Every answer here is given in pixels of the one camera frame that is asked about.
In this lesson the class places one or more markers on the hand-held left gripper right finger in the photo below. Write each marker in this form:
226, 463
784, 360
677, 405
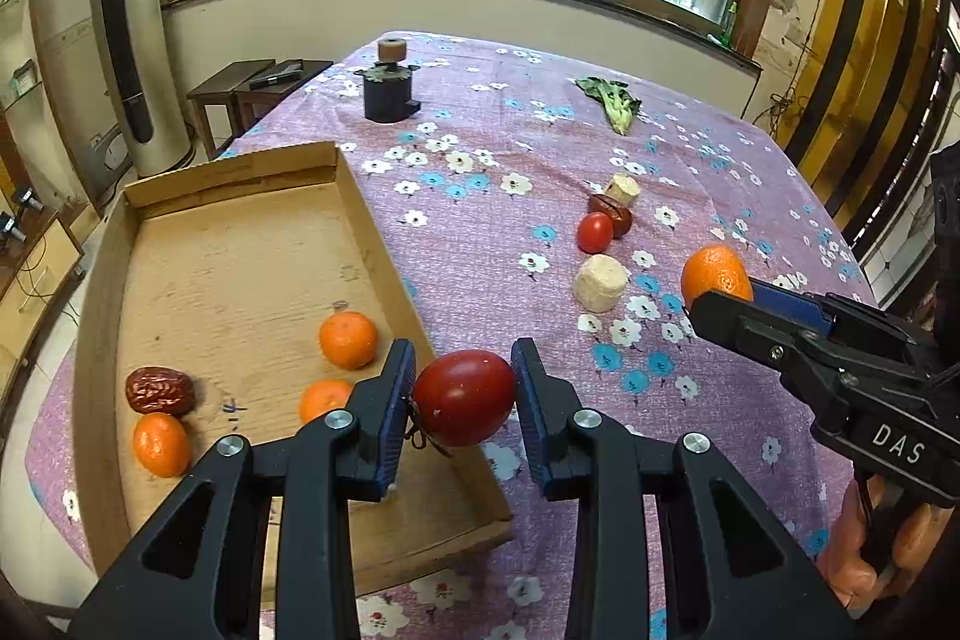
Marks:
529, 400

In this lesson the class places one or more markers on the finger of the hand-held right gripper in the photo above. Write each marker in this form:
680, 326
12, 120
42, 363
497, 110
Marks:
787, 302
739, 325

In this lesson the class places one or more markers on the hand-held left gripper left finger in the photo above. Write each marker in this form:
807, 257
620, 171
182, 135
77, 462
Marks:
394, 400

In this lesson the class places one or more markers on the orange mandarin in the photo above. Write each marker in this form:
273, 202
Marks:
349, 340
160, 445
716, 272
324, 400

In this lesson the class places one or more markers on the large red tomato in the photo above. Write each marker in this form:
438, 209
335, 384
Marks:
465, 396

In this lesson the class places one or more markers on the cardboard tray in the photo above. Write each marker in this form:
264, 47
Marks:
240, 280

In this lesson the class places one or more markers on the wrinkled red date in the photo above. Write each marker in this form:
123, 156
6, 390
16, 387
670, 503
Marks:
160, 391

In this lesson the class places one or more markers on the person's right hand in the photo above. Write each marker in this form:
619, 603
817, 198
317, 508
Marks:
847, 565

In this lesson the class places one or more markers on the large pale corn piece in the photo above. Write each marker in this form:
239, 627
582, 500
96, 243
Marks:
600, 282

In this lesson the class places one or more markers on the brown chestnut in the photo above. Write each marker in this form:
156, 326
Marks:
616, 216

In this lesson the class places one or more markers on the small red tomato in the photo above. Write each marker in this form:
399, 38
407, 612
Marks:
595, 233

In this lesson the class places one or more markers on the person's dark clothing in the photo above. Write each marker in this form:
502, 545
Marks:
946, 220

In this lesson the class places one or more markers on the small pale corn piece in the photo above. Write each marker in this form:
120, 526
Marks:
621, 189

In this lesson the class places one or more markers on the purple floral tablecloth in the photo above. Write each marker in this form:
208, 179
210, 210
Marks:
487, 220

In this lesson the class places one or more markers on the green leafy vegetable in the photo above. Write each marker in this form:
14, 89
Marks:
615, 100

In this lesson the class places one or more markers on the green bottle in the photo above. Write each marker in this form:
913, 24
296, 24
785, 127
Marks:
730, 21

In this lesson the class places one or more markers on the yellow wooden door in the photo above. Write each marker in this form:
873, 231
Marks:
855, 10

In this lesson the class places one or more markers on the dark cylinder with wooden knob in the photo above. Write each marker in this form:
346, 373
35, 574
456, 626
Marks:
386, 96

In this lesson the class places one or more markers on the dark wooden stool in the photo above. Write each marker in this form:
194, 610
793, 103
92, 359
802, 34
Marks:
300, 74
225, 81

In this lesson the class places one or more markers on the black remote control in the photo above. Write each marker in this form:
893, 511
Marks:
274, 78

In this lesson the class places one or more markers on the tall standing air conditioner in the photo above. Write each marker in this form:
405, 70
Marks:
150, 85

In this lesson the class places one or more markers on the small dark metal object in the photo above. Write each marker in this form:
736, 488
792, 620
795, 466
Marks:
28, 199
9, 227

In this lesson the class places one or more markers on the white wall box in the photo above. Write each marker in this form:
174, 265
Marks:
22, 81

